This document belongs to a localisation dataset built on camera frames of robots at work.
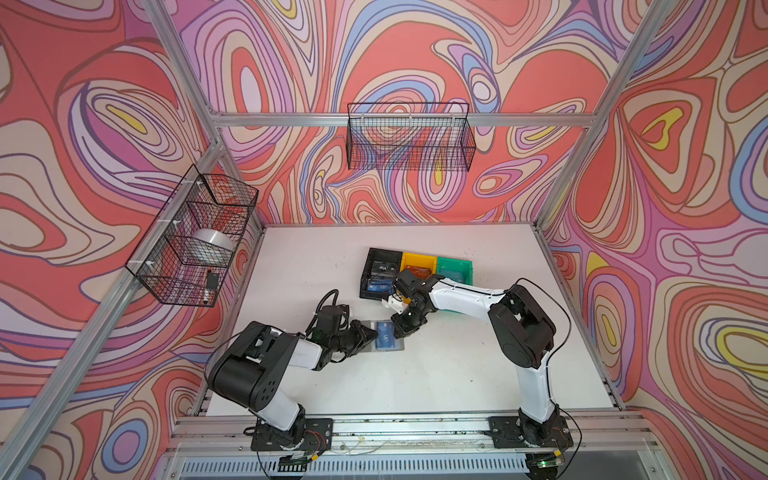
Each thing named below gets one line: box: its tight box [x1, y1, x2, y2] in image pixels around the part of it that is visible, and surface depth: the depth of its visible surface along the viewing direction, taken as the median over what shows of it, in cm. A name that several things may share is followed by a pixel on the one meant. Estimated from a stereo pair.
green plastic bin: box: [436, 256, 474, 286], surface depth 101 cm
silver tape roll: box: [187, 228, 235, 266], surface depth 74 cm
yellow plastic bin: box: [400, 252, 437, 275], surface depth 103 cm
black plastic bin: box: [359, 247, 403, 301], surface depth 106 cm
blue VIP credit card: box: [376, 321, 402, 349], surface depth 90 cm
